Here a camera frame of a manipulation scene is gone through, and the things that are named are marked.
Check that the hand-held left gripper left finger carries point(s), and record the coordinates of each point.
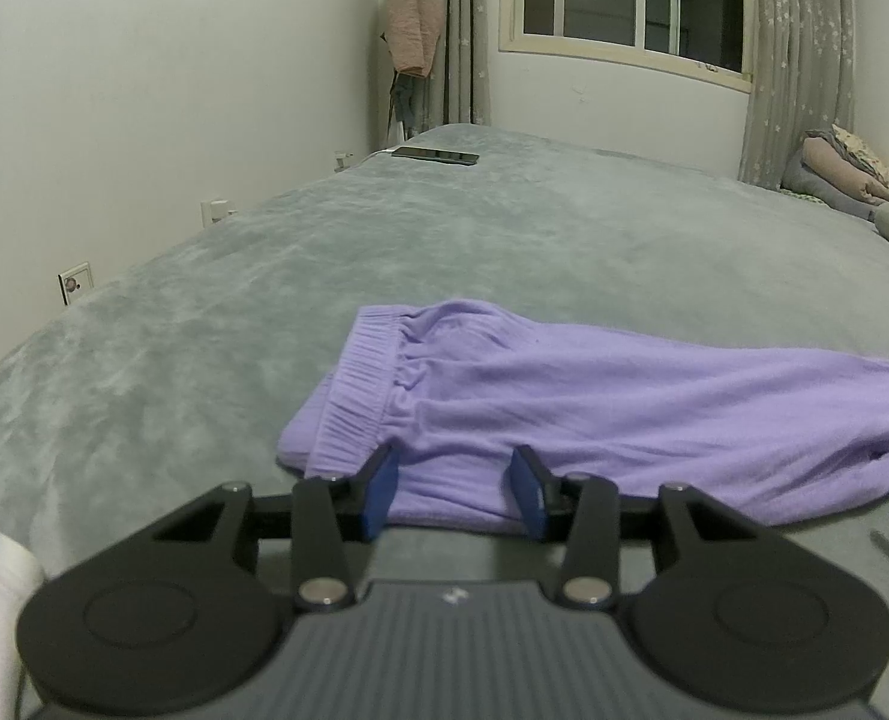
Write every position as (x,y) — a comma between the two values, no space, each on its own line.
(381,491)

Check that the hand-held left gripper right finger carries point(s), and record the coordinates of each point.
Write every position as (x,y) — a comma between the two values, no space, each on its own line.
(527,491)

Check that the purple pants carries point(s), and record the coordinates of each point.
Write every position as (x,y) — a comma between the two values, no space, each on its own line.
(602,405)

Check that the grey folded blanket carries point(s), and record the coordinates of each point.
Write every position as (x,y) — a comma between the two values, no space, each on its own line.
(812,191)

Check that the floral cloth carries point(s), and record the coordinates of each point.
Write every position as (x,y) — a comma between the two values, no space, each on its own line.
(872,157)

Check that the pink folded blanket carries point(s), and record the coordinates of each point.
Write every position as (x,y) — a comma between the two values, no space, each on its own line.
(834,165)

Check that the black phone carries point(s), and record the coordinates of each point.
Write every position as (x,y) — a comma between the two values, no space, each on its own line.
(437,156)

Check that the dark hanging garment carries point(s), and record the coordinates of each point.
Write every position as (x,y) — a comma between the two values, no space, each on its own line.
(407,105)

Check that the grey curtain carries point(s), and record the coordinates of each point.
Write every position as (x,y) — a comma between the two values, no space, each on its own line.
(459,37)
(797,67)

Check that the pink hanging garment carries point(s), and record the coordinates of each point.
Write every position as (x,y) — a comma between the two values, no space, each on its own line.
(414,15)

